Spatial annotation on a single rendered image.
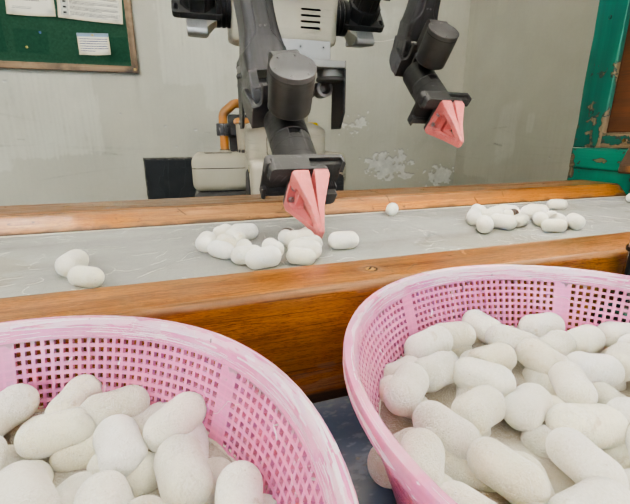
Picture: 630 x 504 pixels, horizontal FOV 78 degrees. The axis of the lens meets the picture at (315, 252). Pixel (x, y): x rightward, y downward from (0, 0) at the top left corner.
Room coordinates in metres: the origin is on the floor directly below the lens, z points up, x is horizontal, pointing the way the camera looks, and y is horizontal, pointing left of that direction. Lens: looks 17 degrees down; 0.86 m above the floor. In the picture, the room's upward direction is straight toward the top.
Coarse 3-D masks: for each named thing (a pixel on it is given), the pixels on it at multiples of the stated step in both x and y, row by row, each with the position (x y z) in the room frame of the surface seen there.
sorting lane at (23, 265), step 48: (0, 240) 0.47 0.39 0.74; (48, 240) 0.47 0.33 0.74; (96, 240) 0.47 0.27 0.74; (144, 240) 0.47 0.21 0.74; (192, 240) 0.47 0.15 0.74; (384, 240) 0.47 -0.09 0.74; (432, 240) 0.47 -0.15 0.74; (480, 240) 0.47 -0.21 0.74; (528, 240) 0.47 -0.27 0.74; (0, 288) 0.31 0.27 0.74; (48, 288) 0.31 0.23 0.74
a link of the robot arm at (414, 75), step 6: (414, 60) 0.81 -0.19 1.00; (408, 66) 0.82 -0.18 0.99; (414, 66) 0.81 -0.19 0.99; (420, 66) 0.80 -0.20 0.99; (408, 72) 0.81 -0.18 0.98; (414, 72) 0.80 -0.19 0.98; (420, 72) 0.79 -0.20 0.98; (426, 72) 0.79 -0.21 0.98; (432, 72) 0.79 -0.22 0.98; (408, 78) 0.81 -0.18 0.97; (414, 78) 0.79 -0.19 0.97; (420, 78) 0.78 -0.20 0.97; (432, 78) 0.79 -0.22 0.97; (408, 84) 0.81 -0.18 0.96; (414, 84) 0.79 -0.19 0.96; (408, 90) 0.82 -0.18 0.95
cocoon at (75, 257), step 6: (72, 252) 0.34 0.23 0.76; (78, 252) 0.35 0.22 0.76; (84, 252) 0.36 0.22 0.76; (60, 258) 0.33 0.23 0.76; (66, 258) 0.33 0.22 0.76; (72, 258) 0.33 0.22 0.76; (78, 258) 0.34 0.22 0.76; (84, 258) 0.35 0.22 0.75; (60, 264) 0.33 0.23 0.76; (66, 264) 0.33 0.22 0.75; (72, 264) 0.33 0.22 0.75; (78, 264) 0.34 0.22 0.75; (84, 264) 0.35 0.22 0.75; (60, 270) 0.33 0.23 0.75; (66, 270) 0.33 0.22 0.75; (66, 276) 0.33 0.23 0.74
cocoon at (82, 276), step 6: (72, 270) 0.31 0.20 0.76; (78, 270) 0.31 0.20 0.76; (84, 270) 0.31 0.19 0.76; (90, 270) 0.31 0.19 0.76; (96, 270) 0.31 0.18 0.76; (72, 276) 0.31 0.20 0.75; (78, 276) 0.30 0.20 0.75; (84, 276) 0.30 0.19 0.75; (90, 276) 0.30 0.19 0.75; (96, 276) 0.30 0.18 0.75; (102, 276) 0.31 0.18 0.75; (72, 282) 0.31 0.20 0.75; (78, 282) 0.30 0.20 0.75; (84, 282) 0.30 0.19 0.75; (90, 282) 0.30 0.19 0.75; (96, 282) 0.30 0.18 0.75; (102, 282) 0.31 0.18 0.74
